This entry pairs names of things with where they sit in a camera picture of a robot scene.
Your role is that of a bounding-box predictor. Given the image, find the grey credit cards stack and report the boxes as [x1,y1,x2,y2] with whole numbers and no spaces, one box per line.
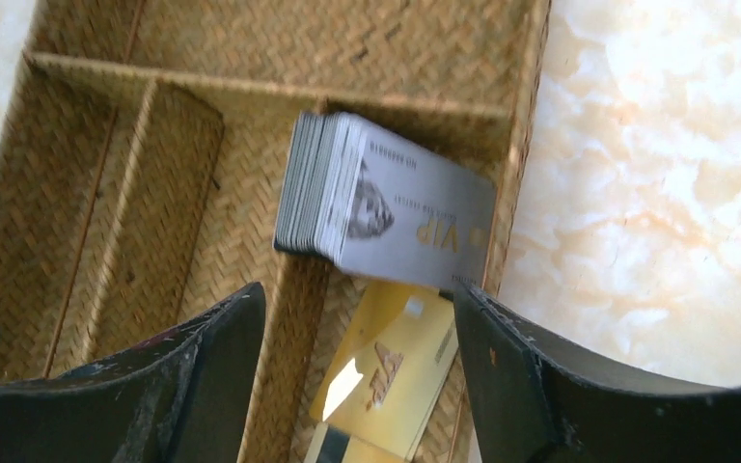
[273,112,496,290]

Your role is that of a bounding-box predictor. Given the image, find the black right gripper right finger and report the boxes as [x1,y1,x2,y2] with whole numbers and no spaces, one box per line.
[453,285,741,462]

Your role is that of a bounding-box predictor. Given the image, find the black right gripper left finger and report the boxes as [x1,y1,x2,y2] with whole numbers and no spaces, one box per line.
[0,283,266,462]

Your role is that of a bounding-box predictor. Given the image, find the gold cards in tray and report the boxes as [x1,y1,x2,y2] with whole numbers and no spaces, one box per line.
[305,281,458,462]

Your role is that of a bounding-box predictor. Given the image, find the brown woven divided tray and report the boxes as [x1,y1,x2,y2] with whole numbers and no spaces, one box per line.
[0,1,550,462]

